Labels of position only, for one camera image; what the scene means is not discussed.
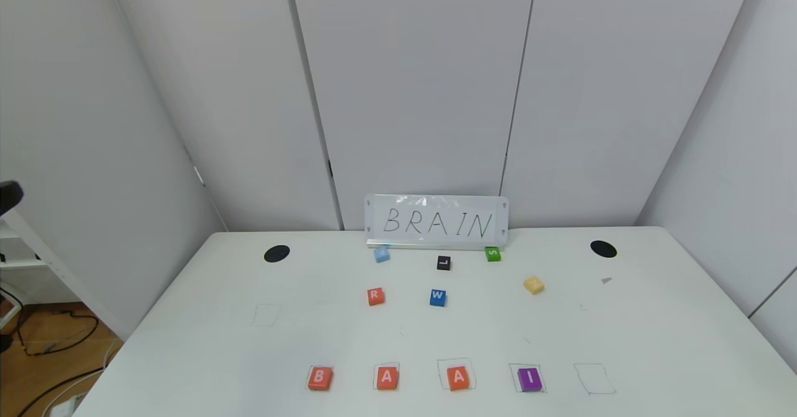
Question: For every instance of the black letter L block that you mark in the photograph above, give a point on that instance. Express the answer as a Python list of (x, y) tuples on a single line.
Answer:
[(443, 263)]

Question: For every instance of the blue letter W block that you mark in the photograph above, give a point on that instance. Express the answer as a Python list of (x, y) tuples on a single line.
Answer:
[(438, 297)]

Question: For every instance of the green letter S block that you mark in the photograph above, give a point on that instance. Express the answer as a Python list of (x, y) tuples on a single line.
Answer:
[(493, 254)]

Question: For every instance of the white board reading BRAIN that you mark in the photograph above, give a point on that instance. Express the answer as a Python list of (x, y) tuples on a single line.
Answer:
[(436, 208)]

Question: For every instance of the orange letter B block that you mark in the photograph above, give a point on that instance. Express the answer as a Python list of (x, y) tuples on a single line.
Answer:
[(320, 378)]

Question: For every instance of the orange letter R block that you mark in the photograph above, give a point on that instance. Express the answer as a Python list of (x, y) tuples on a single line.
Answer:
[(375, 296)]

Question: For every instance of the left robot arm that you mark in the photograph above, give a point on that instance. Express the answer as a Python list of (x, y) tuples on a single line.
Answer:
[(9, 196)]

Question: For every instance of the yellow letter N block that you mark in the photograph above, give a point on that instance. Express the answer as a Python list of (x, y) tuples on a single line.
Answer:
[(534, 285)]

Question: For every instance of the white power strip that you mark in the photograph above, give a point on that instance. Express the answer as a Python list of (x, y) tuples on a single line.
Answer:
[(70, 406)]

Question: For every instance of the light blue letter block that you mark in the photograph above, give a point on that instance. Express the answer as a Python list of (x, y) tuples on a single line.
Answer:
[(381, 255)]

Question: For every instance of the orange letter A block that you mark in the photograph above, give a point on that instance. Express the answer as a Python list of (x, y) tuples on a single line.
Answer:
[(459, 378), (386, 378)]

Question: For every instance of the white metal shelf rack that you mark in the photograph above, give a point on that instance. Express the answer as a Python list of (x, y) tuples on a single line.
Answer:
[(37, 249)]

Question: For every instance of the purple letter I block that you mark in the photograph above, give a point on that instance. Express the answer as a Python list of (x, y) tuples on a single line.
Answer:
[(530, 379)]

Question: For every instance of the black round table grommet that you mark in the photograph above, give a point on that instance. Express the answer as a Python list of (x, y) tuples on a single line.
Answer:
[(277, 254), (603, 249)]

